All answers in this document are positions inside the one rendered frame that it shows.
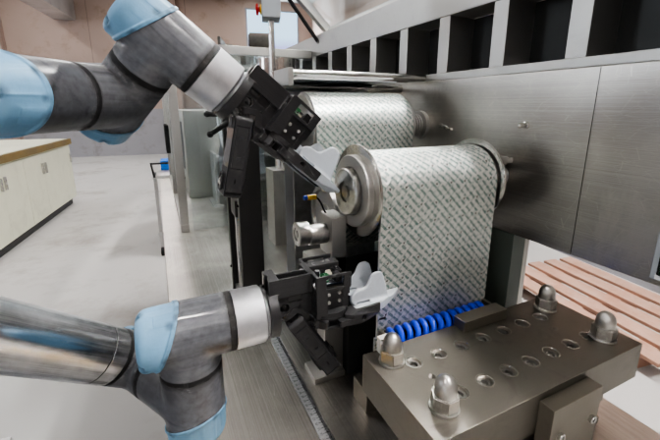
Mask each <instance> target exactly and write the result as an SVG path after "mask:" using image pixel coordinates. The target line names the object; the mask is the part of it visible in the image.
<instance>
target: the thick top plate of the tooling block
mask: <svg viewBox="0 0 660 440"><path fill-rule="evenodd" d="M534 303H535V299H533V300H530V301H527V302H522V303H519V304H516V305H512V306H509V307H506V309H507V313H506V318H505V319H502V320H499V321H496V322H493V323H490V324H487V325H484V326H481V327H478V328H475V329H472V330H470V331H467V332H463V331H462V330H460V329H459V328H457V327H456V326H455V325H452V326H449V327H446V328H443V329H440V330H437V331H434V332H431V333H428V334H425V335H422V336H419V337H415V338H412V339H409V340H406V341H404V342H402V346H403V351H404V359H405V365H404V366H403V367H402V368H401V369H398V370H389V369H386V368H384V367H383V366H381V365H380V363H379V360H378V359H379V356H380V354H379V353H378V352H377V351H374V352H371V353H367V354H364V355H363V356H362V391H363V392H364V393H365V395H366V396H367V397H368V399H369V400H370V401H371V403H372V404H373V405H374V406H375V407H376V409H377V410H378V411H379V413H380V414H381V415H382V417H383V418H384V419H385V421H386V422H387V424H388V425H389V426H390V428H391V429H392V430H393V432H394V433H395V434H396V436H397V437H398V439H399V440H522V439H524V438H525V437H526V436H528V435H530V434H532V433H534V432H535V427H536V422H537V415H538V409H539V403H540V401H541V400H543V399H545V398H547V397H549V396H551V395H553V394H555V393H557V392H559V391H561V390H563V389H565V388H567V387H569V386H571V385H573V384H575V383H577V382H579V381H580V380H582V379H584V378H586V377H589V378H591V379H593V380H594V381H596V382H597V383H599V384H601V385H602V386H603V390H602V394H601V395H603V394H605V393H607V392H609V391H610V390H612V389H614V388H616V387H618V386H619V385H621V384H623V383H625V382H627V381H629V380H630V379H632V378H634V377H635V374H636V370H637V365H638V361H639V357H640V352H641V348H642V343H641V342H639V341H637V340H635V339H633V338H631V337H629V336H627V335H625V334H622V333H620V332H618V336H617V339H618V343H617V344H615V345H606V344H602V343H599V342H597V341H596V340H593V339H592V338H591V337H590V336H589V335H588V331H589V330H590V327H591V322H593V321H595V320H594V319H592V318H590V317H588V316H585V315H583V314H581V313H579V312H577V311H575V310H573V309H571V308H569V307H567V306H565V305H563V304H561V303H559V302H557V312H555V313H546V312H542V311H540V310H538V309H536V308H535V307H534V306H533V304H534ZM441 373H448V374H450V375H452V376H453V377H454V378H455V380H456V382H457V385H458V395H459V398H460V409H461V412H460V415H459V417H458V418H456V419H454V420H444V419H441V418H439V417H437V416H435V415H434V414H433V413H432V412H431V411H430V409H429V407H428V401H429V399H430V395H431V388H432V387H433V386H434V382H435V379H436V378H437V376H438V375H440V374H441Z"/></svg>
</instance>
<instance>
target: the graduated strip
mask: <svg viewBox="0 0 660 440"><path fill-rule="evenodd" d="M270 342H271V344H272V346H273V348H274V350H275V352H276V354H277V356H278V358H279V360H280V361H281V363H282V365H283V367H284V369H285V371H286V373H287V375H288V377H289V379H290V381H291V383H292V385H293V387H294V389H295V391H296V393H297V395H298V397H299V399H300V401H301V403H302V406H303V408H304V410H305V412H306V414H307V416H308V418H309V420H310V422H311V424H312V426H313V428H314V430H315V432H316V435H317V437H318V439H319V440H336V439H335V437H334V435H333V434H332V432H331V430H330V428H329V426H328V424H327V423H326V421H325V419H324V417H323V415H322V413H321V412H320V410H319V408H318V406H317V404H316V402H315V401H314V400H313V398H312V396H311V394H310V392H309V390H308V389H307V387H306V385H305V383H304V381H303V379H302V377H301V375H300V373H299V371H298V369H297V368H296V366H295V364H294V362H293V360H292V358H291V357H290V355H289V353H288V351H287V349H286V347H285V346H284V344H283V342H282V340H281V338H280V336H279V337H275V338H272V339H270Z"/></svg>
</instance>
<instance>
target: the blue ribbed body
mask: <svg viewBox="0 0 660 440"><path fill-rule="evenodd" d="M485 305H486V304H483V303H482V302H480V301H475V302H474V303H472V302H469V303H468V304H467V305H465V304H463V305H461V307H458V306H456V307H455V308H454V309H451V308H450V309H448V310H447V311H444V310H443V311H441V312H440V313H433V315H432V316H431V315H426V316H425V318H422V317H421V318H419V319H418V320H417V321H416V320H411V322H410V324H409V323H408V322H404V323H403V324H402V326H401V325H398V324H397V325H395V326H394V329H393V328H391V327H387V328H386V330H385V333H389V332H396V333H397V334H398V335H399V336H400V337H401V340H402V342H404V341H406V340H409V339H412V338H415V337H419V336H422V335H425V334H428V333H431V332H434V331H437V330H440V329H443V328H446V327H449V326H452V325H454V315H456V314H460V313H463V312H466V311H469V310H472V309H476V308H479V307H482V306H485Z"/></svg>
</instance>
